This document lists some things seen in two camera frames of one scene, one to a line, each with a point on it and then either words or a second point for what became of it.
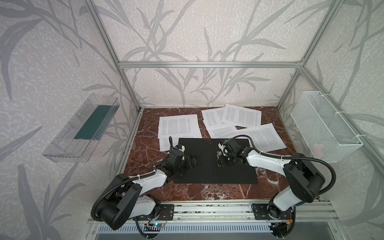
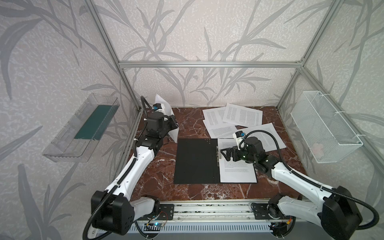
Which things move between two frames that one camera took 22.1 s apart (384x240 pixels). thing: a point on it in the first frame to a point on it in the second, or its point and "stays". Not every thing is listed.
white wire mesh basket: x=328 y=134 stays
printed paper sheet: x=265 y=136 stays
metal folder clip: x=218 y=156 stays
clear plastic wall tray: x=97 y=114 stays
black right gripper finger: x=219 y=161 to x=228 y=156
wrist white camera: x=180 y=147 to x=156 y=106
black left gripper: x=188 y=161 to x=172 y=121
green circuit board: x=153 y=227 stays
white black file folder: x=207 y=171 stays
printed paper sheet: x=179 y=126 to x=236 y=171
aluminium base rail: x=315 y=211 stays
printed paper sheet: x=241 y=116 stays
